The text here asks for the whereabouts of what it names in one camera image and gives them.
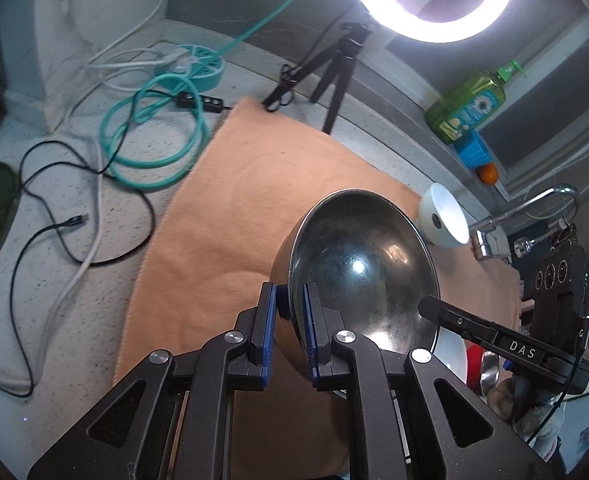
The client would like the teal round gadget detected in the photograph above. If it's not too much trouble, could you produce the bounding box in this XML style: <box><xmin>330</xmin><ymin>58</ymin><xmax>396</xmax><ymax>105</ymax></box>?
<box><xmin>154</xmin><ymin>44</ymin><xmax>225</xmax><ymax>92</ymax></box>

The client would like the thin white cable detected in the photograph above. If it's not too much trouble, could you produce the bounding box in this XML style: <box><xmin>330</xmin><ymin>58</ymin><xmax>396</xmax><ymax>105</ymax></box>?
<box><xmin>67</xmin><ymin>0</ymin><xmax>195</xmax><ymax>121</ymax></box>

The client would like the green dish soap bottle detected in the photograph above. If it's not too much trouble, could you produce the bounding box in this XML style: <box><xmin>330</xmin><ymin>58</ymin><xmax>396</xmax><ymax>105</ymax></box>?
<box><xmin>424</xmin><ymin>60</ymin><xmax>526</xmax><ymax>145</ymax></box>

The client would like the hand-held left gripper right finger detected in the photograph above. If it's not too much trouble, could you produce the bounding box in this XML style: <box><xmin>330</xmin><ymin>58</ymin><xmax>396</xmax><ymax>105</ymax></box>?
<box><xmin>301</xmin><ymin>282</ymin><xmax>557</xmax><ymax>480</ymax></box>

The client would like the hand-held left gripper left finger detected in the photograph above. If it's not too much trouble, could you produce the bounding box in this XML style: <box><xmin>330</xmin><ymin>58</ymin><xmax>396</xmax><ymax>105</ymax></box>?
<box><xmin>27</xmin><ymin>282</ymin><xmax>280</xmax><ymax>480</ymax></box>

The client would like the chrome faucet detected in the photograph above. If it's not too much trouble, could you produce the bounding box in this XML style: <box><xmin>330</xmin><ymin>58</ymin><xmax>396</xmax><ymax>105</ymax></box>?
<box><xmin>469</xmin><ymin>185</ymin><xmax>581</xmax><ymax>261</ymax></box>

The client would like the large floral plate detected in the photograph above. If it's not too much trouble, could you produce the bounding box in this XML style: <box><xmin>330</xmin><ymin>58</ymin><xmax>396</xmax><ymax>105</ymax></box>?
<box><xmin>431</xmin><ymin>330</ymin><xmax>469</xmax><ymax>386</ymax></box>

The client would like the person's right hand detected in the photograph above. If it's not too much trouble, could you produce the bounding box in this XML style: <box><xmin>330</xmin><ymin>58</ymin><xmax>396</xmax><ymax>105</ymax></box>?
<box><xmin>487</xmin><ymin>380</ymin><xmax>567</xmax><ymax>461</ymax></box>

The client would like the teal cable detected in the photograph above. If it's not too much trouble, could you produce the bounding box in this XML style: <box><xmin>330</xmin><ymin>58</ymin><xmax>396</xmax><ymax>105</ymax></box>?
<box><xmin>98</xmin><ymin>0</ymin><xmax>332</xmax><ymax>192</ymax></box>

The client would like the red object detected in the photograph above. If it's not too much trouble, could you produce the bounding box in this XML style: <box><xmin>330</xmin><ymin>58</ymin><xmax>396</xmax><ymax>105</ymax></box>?
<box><xmin>467</xmin><ymin>345</ymin><xmax>485</xmax><ymax>391</ymax></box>

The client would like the flexible faucet sprayer hose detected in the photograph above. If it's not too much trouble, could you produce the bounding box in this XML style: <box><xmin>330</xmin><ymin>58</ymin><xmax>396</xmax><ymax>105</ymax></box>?
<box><xmin>513</xmin><ymin>220</ymin><xmax>577</xmax><ymax>258</ymax></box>

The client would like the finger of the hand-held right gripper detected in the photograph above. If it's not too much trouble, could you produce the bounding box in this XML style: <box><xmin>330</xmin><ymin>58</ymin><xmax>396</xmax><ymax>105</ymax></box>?
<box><xmin>418</xmin><ymin>296</ymin><xmax>547</xmax><ymax>368</ymax></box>

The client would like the round ring light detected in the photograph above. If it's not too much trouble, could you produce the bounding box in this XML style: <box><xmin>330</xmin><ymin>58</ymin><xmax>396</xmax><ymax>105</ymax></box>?
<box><xmin>345</xmin><ymin>0</ymin><xmax>515</xmax><ymax>44</ymax></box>

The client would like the black tripod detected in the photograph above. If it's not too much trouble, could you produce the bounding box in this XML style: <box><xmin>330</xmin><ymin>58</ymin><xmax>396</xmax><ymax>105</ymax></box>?
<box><xmin>263</xmin><ymin>22</ymin><xmax>372</xmax><ymax>135</ymax></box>

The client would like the large steel bowl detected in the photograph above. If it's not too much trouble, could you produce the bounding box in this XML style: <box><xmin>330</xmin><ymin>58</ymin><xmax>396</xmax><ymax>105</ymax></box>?
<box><xmin>269</xmin><ymin>189</ymin><xmax>441</xmax><ymax>391</ymax></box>

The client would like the small steel bowl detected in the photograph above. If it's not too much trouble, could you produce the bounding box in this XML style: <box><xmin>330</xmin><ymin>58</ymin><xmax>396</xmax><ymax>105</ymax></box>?
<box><xmin>480</xmin><ymin>352</ymin><xmax>502</xmax><ymax>396</ymax></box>

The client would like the plain white bowl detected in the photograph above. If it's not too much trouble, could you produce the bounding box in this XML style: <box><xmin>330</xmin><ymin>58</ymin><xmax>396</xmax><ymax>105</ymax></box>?
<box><xmin>417</xmin><ymin>183</ymin><xmax>471</xmax><ymax>247</ymax></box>

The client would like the thick grey cable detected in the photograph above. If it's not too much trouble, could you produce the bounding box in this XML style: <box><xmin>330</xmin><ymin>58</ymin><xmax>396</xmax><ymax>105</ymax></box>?
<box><xmin>0</xmin><ymin>230</ymin><xmax>105</xmax><ymax>396</ymax></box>

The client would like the black cable with switch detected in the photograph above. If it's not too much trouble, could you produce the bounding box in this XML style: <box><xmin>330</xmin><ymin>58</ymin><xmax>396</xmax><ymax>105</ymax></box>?
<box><xmin>99</xmin><ymin>62</ymin><xmax>300</xmax><ymax>176</ymax></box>

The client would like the orange cloth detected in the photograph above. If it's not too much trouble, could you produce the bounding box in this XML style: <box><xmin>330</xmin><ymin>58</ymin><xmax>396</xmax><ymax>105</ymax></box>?
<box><xmin>112</xmin><ymin>96</ymin><xmax>522</xmax><ymax>480</ymax></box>

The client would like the blue ribbed cup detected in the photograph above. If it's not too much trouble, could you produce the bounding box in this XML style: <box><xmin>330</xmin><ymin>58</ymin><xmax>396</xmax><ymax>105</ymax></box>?
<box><xmin>454</xmin><ymin>131</ymin><xmax>492</xmax><ymax>170</ymax></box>

